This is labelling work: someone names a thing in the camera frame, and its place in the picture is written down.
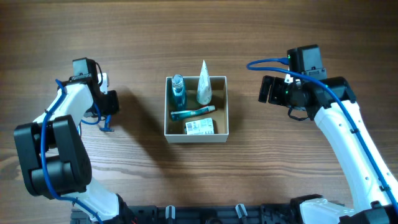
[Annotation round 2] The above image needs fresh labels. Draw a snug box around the green white small box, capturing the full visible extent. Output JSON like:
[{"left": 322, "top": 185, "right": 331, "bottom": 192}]
[{"left": 185, "top": 118, "right": 215, "bottom": 135}]

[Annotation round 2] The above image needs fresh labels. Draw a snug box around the blue cable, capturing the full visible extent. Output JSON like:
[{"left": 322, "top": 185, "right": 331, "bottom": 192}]
[
  {"left": 246, "top": 55, "right": 398, "bottom": 215},
  {"left": 40, "top": 78, "right": 103, "bottom": 224}
]

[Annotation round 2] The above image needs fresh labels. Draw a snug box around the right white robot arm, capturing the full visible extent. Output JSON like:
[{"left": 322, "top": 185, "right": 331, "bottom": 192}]
[{"left": 246, "top": 45, "right": 397, "bottom": 223}]

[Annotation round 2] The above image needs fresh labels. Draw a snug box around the white lotion tube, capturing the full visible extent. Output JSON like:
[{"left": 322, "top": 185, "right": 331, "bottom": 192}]
[{"left": 197, "top": 60, "right": 212, "bottom": 105}]

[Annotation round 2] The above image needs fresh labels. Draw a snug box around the left blue cable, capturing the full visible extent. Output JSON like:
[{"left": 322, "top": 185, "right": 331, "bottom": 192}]
[{"left": 40, "top": 78, "right": 103, "bottom": 224}]

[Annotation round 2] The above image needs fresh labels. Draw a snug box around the blue mouthwash bottle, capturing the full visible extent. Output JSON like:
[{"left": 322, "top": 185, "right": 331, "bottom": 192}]
[{"left": 172, "top": 74, "right": 187, "bottom": 111}]

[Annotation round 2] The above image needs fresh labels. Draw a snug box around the open beige cardboard box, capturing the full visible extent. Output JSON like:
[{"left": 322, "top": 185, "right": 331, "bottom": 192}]
[{"left": 164, "top": 76, "right": 229, "bottom": 143}]

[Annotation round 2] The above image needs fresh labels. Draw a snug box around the red green toothpaste tube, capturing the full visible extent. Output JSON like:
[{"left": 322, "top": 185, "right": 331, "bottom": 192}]
[{"left": 170, "top": 105, "right": 216, "bottom": 121}]

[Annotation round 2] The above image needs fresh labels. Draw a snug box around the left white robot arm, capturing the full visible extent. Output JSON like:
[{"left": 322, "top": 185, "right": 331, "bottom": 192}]
[{"left": 14, "top": 58, "right": 134, "bottom": 223}]

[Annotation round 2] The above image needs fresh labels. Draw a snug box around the blue pen-like stick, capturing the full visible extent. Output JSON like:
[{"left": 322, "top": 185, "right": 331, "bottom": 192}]
[{"left": 99, "top": 115, "right": 114, "bottom": 132}]

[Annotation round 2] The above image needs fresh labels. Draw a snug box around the right blue cable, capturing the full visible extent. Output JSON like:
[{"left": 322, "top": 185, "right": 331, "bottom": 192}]
[{"left": 246, "top": 55, "right": 398, "bottom": 215}]

